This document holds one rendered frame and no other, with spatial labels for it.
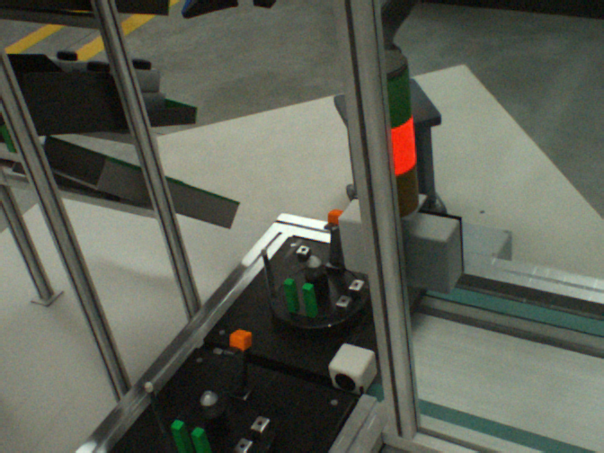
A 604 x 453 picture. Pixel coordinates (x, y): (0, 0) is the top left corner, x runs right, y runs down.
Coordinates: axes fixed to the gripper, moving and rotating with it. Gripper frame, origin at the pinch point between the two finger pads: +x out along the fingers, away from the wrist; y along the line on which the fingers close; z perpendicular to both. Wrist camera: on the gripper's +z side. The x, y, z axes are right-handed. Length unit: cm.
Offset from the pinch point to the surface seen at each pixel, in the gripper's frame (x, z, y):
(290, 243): 14.2, -31.6, 15.1
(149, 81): 13.9, -3.1, 0.8
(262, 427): 44, -21, 37
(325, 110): -32, -55, -19
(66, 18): 20.9, 13.2, 2.9
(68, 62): 16.4, -0.7, -12.6
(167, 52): -137, -169, -233
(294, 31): -178, -180, -186
